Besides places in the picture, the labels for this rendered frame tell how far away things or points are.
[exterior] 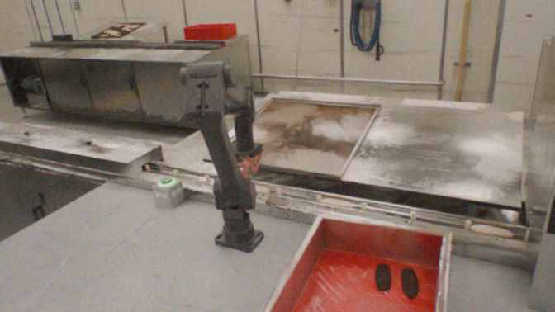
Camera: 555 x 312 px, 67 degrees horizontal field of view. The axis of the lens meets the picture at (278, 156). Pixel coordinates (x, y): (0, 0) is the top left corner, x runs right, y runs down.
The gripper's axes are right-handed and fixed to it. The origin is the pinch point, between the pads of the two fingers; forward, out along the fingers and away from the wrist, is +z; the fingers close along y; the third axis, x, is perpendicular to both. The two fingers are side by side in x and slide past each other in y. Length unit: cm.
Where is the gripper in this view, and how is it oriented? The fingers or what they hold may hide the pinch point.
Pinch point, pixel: (248, 174)
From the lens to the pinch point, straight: 137.3
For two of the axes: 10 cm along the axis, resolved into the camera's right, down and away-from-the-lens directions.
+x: 8.9, 1.1, -4.4
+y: -4.4, 3.7, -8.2
